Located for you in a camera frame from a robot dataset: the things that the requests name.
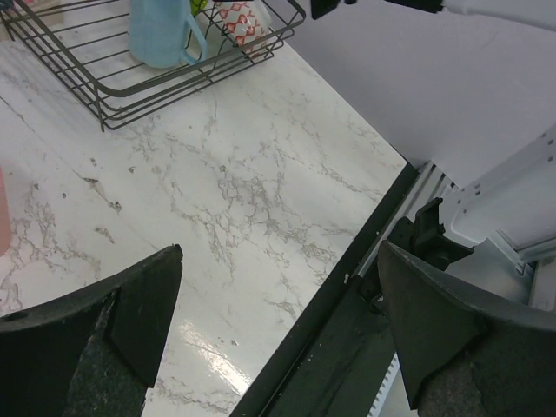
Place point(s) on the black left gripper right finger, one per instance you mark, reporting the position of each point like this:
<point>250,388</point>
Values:
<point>464,351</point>

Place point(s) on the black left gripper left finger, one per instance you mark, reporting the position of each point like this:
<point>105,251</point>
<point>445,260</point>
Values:
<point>95,351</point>

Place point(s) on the pink plastic cup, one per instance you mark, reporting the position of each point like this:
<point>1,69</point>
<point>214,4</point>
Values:
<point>5,228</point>

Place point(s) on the light blue mug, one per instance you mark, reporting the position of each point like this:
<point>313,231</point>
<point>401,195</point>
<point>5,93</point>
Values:
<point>164,34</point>

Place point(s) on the green plate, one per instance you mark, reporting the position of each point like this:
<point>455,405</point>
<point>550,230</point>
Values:
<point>197,6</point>

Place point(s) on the red white patterned mug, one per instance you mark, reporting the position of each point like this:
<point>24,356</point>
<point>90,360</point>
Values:
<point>245,22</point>

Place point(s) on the white cable duct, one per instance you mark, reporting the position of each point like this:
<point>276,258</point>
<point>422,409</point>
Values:
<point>385,387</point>

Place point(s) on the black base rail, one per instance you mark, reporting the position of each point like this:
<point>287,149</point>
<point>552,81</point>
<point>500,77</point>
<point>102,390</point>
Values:
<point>333,359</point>

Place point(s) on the black wire dish rack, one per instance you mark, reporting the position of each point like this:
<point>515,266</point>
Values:
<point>84,45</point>

